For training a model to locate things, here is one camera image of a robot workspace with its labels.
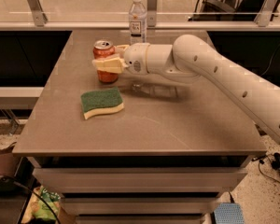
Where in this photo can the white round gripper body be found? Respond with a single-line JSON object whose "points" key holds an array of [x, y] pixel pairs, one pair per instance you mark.
{"points": [[136, 60]]}

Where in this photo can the red coke can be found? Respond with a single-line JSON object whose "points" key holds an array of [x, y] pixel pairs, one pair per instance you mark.
{"points": [[101, 49]]}

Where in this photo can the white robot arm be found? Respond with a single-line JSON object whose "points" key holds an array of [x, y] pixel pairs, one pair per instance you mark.
{"points": [[190, 57]]}

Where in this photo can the clear plastic water bottle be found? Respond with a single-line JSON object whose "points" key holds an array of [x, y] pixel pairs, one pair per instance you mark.
{"points": [[138, 22]]}

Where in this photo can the green and yellow sponge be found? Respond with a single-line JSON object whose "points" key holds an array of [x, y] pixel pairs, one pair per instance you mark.
{"points": [[101, 102]]}

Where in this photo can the black office chair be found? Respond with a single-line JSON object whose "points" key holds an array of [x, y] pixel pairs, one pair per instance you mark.
{"points": [[226, 10]]}

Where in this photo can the top grey drawer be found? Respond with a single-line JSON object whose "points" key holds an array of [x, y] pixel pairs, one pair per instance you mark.
{"points": [[132, 180]]}

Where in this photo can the grey drawer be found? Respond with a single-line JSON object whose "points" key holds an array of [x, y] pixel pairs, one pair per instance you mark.
{"points": [[132, 180], [138, 206], [139, 220]]}

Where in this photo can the middle grey drawer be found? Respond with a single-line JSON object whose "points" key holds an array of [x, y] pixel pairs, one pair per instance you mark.
{"points": [[138, 206]]}

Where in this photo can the green snack bag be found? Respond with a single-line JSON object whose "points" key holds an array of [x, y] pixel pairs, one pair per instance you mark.
{"points": [[43, 207]]}

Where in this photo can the bottom grey drawer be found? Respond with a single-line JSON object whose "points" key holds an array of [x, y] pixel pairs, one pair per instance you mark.
{"points": [[139, 220]]}

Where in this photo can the blue mat on floor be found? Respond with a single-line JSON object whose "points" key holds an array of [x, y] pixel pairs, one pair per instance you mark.
{"points": [[228, 213]]}

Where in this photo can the middle metal railing post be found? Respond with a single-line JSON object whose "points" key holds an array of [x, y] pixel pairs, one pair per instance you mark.
{"points": [[152, 13]]}

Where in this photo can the metal railing post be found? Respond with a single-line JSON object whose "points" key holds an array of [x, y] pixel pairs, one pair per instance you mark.
{"points": [[264, 16], [39, 16], [152, 13]]}

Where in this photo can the left metal railing post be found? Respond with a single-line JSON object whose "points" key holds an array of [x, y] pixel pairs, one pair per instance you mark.
{"points": [[39, 16]]}

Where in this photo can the right metal railing post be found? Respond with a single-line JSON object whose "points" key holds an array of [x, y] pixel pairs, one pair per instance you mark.
{"points": [[264, 16]]}

